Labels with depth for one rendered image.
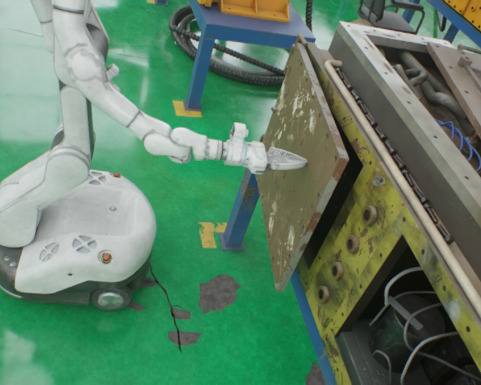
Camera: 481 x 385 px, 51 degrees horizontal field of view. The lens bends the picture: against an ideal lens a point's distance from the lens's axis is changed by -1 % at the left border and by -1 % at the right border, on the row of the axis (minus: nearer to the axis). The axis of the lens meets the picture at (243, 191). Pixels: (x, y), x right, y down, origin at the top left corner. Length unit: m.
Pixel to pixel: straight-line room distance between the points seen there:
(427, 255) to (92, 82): 0.92
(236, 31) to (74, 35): 2.08
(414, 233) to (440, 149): 0.22
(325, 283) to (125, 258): 0.85
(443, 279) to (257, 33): 2.52
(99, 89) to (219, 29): 2.02
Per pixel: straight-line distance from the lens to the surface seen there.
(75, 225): 2.24
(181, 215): 2.78
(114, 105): 1.42
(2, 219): 2.16
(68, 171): 1.94
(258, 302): 2.51
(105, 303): 2.27
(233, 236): 2.62
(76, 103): 1.83
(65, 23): 1.40
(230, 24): 3.38
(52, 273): 2.12
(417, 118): 1.41
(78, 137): 1.91
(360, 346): 1.56
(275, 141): 1.90
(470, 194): 1.22
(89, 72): 1.39
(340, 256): 1.53
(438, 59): 1.81
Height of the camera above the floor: 1.93
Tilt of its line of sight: 39 degrees down
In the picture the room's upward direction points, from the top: 19 degrees clockwise
